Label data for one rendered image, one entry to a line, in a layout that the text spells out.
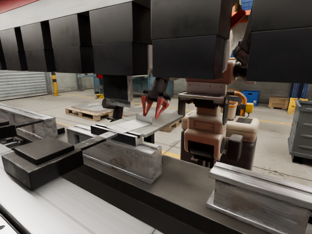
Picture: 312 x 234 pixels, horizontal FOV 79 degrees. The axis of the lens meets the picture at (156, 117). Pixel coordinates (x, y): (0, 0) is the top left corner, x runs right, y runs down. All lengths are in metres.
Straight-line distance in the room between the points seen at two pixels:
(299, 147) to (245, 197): 2.49
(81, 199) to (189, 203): 0.26
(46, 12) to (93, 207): 0.62
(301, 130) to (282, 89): 4.09
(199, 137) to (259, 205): 0.75
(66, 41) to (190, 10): 0.41
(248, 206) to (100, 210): 0.30
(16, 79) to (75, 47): 7.70
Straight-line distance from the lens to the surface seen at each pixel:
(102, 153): 0.67
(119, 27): 0.52
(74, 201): 0.37
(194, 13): 0.41
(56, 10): 0.73
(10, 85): 8.26
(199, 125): 1.19
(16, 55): 1.01
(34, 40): 0.86
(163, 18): 0.45
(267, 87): 6.88
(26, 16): 0.89
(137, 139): 0.57
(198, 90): 1.12
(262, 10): 0.38
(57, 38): 0.73
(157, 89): 0.74
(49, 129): 0.97
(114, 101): 0.60
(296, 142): 2.92
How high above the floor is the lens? 1.20
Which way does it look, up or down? 16 degrees down
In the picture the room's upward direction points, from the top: straight up
